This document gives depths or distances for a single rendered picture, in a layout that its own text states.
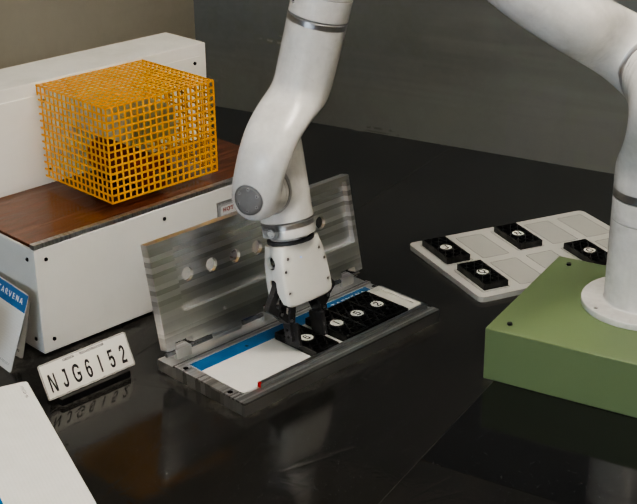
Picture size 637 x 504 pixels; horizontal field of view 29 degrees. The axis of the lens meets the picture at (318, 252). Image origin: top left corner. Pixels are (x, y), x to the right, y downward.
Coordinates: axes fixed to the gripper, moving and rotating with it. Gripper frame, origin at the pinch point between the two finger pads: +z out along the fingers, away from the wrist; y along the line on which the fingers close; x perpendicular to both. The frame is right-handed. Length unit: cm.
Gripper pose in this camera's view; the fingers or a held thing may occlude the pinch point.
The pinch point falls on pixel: (305, 329)
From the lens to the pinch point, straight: 201.2
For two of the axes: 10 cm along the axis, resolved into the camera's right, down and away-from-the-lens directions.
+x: -6.8, -0.8, 7.3
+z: 1.6, 9.5, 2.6
